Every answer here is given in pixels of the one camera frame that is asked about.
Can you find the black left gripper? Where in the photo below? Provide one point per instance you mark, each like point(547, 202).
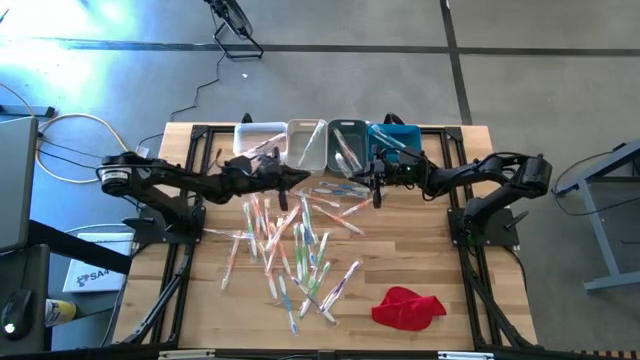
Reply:
point(272, 177)

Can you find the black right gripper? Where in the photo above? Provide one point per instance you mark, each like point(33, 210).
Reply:
point(400, 170)

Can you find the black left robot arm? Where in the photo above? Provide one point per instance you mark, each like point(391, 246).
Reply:
point(175, 175)

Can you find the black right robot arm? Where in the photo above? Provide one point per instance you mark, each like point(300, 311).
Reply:
point(475, 172)

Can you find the dark grey plastic bin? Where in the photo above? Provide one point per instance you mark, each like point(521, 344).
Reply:
point(357, 135)

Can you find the beige plastic bin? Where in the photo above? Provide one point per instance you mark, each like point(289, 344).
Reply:
point(295, 135)

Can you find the teal plastic bin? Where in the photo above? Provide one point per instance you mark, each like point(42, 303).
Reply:
point(412, 137)

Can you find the white plastic bin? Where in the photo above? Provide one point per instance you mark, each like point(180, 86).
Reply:
point(250, 135)

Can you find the black clamp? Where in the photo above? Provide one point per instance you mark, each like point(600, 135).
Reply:
point(392, 115)
point(246, 119)

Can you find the red cloth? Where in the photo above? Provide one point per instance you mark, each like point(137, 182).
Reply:
point(405, 310)

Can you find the white paper tag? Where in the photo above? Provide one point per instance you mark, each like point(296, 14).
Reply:
point(142, 151)

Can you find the black floor fan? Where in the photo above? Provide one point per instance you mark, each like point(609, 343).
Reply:
point(232, 17)

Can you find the white printed box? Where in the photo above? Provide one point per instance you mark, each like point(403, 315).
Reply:
point(95, 280)

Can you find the black desk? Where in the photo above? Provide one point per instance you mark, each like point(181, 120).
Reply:
point(75, 247)

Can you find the grey metal table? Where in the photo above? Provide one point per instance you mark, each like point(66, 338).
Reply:
point(597, 235)

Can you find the yellow can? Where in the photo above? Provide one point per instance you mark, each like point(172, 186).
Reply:
point(60, 311)

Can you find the grey laptop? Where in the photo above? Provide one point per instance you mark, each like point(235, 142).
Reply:
point(17, 185)

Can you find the silver metal bracket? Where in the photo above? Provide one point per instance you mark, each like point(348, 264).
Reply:
point(465, 356)
point(185, 355)

